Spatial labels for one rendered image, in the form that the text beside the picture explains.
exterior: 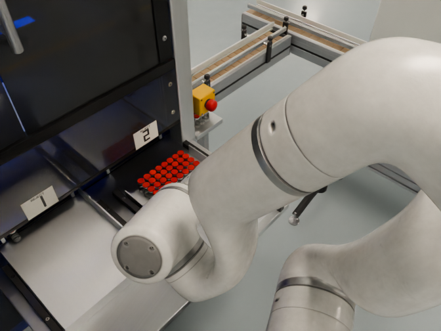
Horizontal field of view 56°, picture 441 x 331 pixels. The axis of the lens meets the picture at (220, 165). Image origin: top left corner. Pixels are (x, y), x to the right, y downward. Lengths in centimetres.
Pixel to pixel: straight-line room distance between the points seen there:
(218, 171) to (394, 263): 20
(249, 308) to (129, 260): 150
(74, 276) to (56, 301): 7
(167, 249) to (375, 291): 24
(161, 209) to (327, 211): 186
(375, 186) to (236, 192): 220
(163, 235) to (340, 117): 29
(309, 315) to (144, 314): 53
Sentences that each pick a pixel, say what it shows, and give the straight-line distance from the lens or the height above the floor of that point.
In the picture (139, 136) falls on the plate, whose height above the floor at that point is 103.
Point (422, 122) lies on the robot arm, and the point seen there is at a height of 164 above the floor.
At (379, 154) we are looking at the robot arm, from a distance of 34.
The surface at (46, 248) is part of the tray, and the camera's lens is 121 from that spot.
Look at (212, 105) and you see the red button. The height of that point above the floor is 101.
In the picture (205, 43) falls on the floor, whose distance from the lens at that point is 367.
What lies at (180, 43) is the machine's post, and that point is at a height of 125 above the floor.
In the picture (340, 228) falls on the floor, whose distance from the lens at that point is 233.
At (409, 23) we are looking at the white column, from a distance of 233.
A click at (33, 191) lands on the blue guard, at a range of 109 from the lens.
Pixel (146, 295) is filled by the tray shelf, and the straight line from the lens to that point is 107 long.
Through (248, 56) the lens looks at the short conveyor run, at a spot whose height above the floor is 93.
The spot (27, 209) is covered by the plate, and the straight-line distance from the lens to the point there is 112.
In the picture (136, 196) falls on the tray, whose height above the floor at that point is 88.
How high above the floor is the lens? 183
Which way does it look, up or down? 46 degrees down
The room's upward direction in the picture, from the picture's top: straight up
